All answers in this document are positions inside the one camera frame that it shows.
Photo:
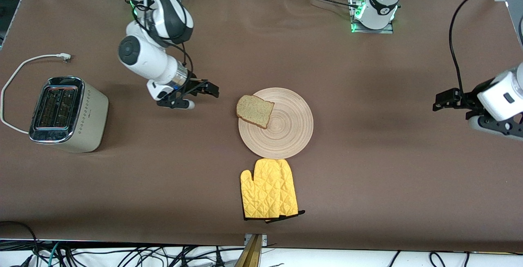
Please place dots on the beige chrome two-slot toaster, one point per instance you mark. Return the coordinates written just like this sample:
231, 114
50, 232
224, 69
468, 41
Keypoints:
88, 116

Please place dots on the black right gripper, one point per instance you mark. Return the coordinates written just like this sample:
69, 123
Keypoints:
194, 85

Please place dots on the brown-crusted bread slice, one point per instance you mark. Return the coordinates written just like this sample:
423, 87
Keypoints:
255, 111

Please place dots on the round light wooden plate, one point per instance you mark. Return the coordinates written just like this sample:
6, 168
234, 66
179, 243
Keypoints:
290, 128

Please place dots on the small metal table bracket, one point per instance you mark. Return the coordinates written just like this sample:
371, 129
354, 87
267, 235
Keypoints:
264, 239

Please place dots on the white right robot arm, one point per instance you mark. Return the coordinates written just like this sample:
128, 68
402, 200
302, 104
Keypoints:
143, 58

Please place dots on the brass coloured bar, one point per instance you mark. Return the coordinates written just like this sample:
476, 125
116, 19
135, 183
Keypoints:
250, 254

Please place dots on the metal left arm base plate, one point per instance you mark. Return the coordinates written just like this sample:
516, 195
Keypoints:
374, 31

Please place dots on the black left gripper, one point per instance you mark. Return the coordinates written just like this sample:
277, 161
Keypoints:
467, 98

